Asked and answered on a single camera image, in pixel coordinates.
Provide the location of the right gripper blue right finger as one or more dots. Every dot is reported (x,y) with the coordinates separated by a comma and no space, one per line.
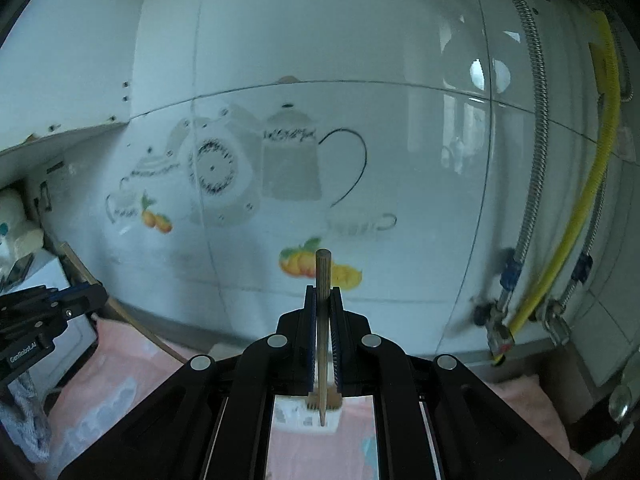
(435,419)

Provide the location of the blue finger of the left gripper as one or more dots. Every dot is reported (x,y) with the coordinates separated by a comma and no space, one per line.
(78,308)
(89,292)

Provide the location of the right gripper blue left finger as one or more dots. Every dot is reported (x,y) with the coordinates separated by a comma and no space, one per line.
(210,419)

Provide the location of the wooden chopstick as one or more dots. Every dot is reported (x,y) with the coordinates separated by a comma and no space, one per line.
(117,307)
(323,292)

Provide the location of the white cutting board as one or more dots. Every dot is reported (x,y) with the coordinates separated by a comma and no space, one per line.
(74,341)

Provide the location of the white plastic utensil holder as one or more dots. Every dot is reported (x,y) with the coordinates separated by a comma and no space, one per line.
(291,414)

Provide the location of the pink towel with blue pattern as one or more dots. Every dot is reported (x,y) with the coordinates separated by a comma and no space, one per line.
(125,368)

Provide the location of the water valve with red cap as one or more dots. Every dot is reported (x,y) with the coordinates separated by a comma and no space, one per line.
(500,340)

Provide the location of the spray bottle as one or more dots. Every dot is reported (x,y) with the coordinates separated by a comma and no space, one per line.
(602,453)

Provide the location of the metal water valve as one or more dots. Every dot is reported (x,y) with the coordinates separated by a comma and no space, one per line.
(551,317)

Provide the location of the white wall cabinet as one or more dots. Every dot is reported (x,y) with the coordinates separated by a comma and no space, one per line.
(67,65)

